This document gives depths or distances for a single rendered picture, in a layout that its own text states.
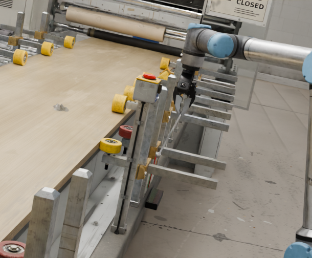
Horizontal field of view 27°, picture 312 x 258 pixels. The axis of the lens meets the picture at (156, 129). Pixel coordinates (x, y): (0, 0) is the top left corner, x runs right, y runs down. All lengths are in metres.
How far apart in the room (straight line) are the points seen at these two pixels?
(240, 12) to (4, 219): 3.63
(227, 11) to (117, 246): 3.21
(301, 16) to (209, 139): 6.56
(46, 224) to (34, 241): 0.04
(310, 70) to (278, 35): 9.44
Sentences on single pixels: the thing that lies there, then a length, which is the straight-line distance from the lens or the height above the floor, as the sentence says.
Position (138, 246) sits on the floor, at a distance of 3.76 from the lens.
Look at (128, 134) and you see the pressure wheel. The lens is 2.58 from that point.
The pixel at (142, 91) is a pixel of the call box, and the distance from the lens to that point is 1.98.
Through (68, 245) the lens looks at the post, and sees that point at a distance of 1.36.
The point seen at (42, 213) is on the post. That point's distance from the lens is 1.07.
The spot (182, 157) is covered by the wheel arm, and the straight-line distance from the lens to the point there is 2.60.
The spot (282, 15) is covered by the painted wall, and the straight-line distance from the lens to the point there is 11.42.
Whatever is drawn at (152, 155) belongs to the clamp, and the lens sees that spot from 2.54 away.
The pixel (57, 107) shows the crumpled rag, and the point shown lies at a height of 0.91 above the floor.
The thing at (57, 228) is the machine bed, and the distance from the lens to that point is 2.18.
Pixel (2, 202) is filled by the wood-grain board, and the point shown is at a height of 0.90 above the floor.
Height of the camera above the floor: 1.56
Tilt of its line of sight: 14 degrees down
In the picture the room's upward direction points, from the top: 12 degrees clockwise
